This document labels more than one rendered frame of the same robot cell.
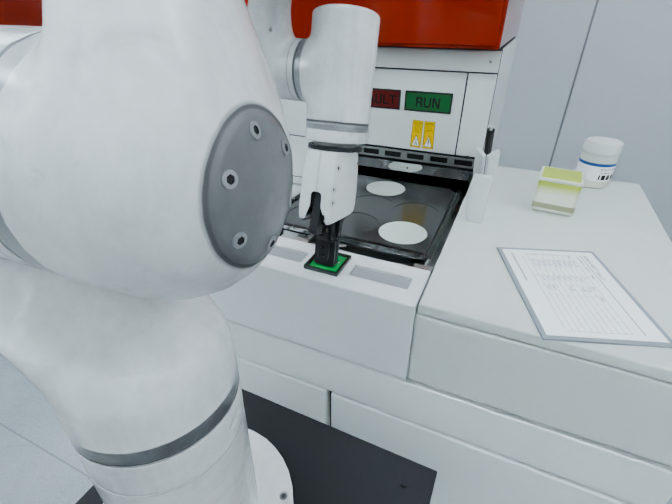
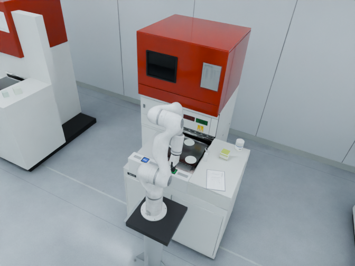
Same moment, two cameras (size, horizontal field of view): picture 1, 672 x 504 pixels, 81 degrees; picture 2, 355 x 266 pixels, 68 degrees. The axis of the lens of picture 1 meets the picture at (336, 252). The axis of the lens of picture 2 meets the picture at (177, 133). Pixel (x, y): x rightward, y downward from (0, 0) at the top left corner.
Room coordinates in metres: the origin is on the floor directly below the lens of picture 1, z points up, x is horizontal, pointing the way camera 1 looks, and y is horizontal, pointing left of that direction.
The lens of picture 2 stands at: (-0.99, 0.04, 2.48)
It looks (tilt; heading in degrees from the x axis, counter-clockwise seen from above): 37 degrees down; 359
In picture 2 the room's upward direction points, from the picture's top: 4 degrees clockwise
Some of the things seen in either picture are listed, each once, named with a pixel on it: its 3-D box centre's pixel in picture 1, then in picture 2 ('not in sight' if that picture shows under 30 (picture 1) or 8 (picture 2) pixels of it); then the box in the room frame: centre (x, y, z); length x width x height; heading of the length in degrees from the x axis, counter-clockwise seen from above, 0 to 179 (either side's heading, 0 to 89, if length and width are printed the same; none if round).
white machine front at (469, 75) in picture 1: (335, 123); (176, 120); (1.15, 0.00, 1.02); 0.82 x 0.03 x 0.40; 66
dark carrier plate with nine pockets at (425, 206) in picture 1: (371, 204); (184, 149); (0.87, -0.08, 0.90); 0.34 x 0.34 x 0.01; 66
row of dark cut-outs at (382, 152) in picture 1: (393, 153); (192, 131); (1.07, -0.16, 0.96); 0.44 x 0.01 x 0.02; 66
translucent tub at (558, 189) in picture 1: (557, 190); (224, 154); (0.71, -0.42, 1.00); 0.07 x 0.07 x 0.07; 61
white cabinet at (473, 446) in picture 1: (376, 386); (183, 195); (0.74, -0.11, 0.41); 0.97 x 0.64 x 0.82; 66
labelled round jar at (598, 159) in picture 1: (597, 162); (239, 144); (0.83, -0.57, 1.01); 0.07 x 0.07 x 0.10
